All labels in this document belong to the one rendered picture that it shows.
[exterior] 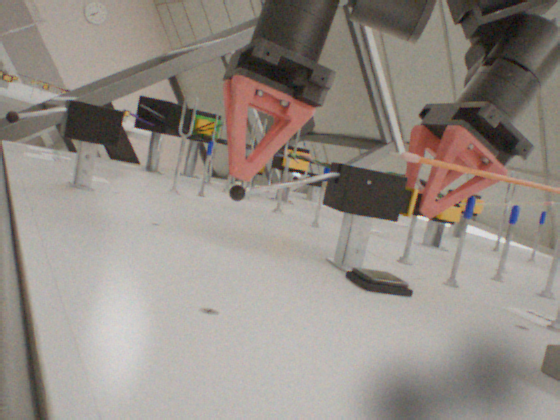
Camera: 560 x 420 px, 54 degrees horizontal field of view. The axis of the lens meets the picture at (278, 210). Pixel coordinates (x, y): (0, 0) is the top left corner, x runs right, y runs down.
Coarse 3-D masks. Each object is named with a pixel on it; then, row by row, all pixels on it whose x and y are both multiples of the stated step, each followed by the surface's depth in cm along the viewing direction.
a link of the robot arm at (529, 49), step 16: (528, 16) 49; (512, 32) 50; (528, 32) 49; (544, 32) 48; (496, 48) 50; (512, 48) 49; (528, 48) 48; (544, 48) 48; (528, 64) 48; (544, 64) 49; (544, 80) 49
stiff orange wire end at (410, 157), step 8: (392, 152) 36; (408, 160) 36; (416, 160) 36; (424, 160) 37; (432, 160) 37; (448, 168) 37; (456, 168) 37; (464, 168) 37; (472, 168) 38; (488, 176) 38; (496, 176) 38; (504, 176) 38; (520, 184) 39; (528, 184) 39; (536, 184) 39
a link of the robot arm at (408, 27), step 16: (368, 0) 42; (384, 0) 42; (400, 0) 42; (416, 0) 42; (432, 0) 42; (352, 16) 44; (368, 16) 43; (384, 16) 43; (400, 16) 42; (416, 16) 42; (384, 32) 45; (400, 32) 44; (416, 32) 43
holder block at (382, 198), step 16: (352, 176) 46; (368, 176) 46; (384, 176) 47; (400, 176) 47; (336, 192) 47; (352, 192) 46; (368, 192) 47; (384, 192) 47; (400, 192) 47; (336, 208) 47; (352, 208) 46; (368, 208) 47; (384, 208) 47; (400, 208) 48
